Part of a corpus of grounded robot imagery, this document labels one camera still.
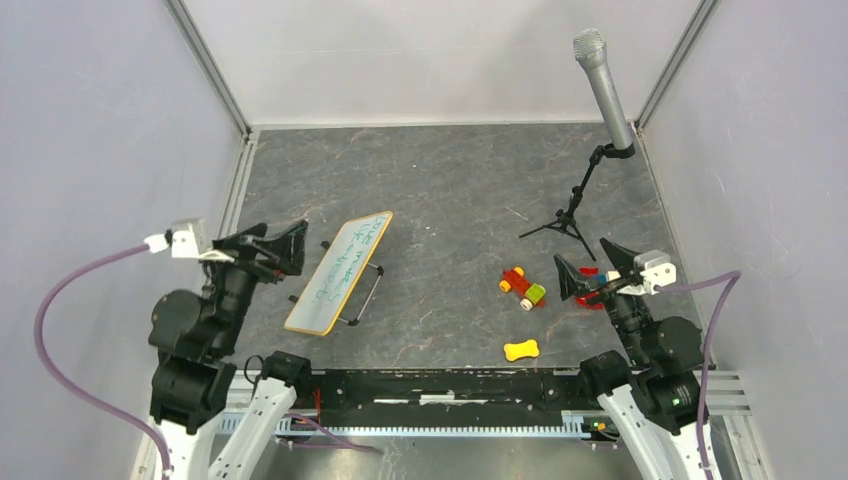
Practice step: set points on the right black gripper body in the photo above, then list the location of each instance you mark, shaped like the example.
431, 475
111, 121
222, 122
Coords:
610, 291

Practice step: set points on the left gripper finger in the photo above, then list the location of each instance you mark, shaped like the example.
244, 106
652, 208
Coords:
285, 251
258, 230

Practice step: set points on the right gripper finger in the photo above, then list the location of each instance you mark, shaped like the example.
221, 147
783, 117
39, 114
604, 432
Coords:
572, 282
622, 258

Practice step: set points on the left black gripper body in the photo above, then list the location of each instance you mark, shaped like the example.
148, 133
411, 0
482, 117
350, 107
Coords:
246, 270

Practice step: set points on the yellow framed whiteboard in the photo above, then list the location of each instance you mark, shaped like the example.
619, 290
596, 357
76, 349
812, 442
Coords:
319, 306

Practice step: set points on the yellow bone shaped eraser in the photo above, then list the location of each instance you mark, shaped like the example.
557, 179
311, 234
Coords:
528, 349

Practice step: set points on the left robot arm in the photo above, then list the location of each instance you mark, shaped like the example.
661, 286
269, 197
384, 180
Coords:
194, 334

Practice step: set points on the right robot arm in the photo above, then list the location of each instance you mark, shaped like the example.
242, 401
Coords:
649, 390

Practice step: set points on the colourful toy brick pile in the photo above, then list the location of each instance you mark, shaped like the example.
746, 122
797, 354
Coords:
581, 300

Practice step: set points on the red toy brick car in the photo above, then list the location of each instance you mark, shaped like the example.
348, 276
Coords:
532, 295

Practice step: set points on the silver microphone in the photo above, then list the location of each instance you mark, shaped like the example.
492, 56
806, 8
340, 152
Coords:
590, 52

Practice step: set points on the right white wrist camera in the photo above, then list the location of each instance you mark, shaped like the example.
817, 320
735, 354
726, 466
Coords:
656, 270

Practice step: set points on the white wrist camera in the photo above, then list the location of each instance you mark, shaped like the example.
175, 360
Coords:
656, 270
186, 239

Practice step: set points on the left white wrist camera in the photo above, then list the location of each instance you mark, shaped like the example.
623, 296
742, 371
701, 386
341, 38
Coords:
186, 239

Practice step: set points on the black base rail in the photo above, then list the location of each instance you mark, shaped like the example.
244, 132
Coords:
445, 398

